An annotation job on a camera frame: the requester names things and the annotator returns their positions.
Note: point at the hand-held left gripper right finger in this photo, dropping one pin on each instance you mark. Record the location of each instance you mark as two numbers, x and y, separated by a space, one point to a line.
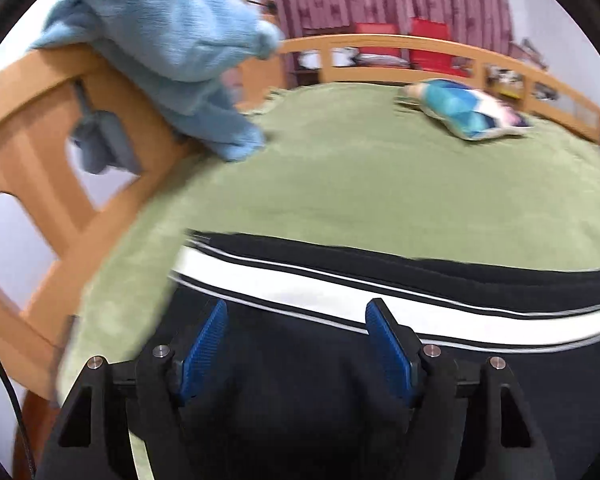
391 350

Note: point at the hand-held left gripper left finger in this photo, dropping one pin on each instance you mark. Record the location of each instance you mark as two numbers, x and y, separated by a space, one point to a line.
203 345

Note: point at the black pants with white stripes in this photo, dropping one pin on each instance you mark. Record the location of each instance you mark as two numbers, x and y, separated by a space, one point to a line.
330 360

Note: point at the green bed blanket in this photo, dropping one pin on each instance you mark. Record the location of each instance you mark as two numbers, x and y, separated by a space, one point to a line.
380 170

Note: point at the blue patterned pillow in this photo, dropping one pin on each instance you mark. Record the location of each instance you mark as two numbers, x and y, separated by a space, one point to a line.
472 109

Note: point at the light blue fleece garment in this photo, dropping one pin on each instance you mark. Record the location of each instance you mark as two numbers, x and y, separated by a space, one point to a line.
170 50

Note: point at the red chair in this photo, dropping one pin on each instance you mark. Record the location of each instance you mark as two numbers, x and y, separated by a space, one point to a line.
432 45
377 40

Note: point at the wooden bed frame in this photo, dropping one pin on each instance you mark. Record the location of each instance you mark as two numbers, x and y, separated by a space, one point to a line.
40 160

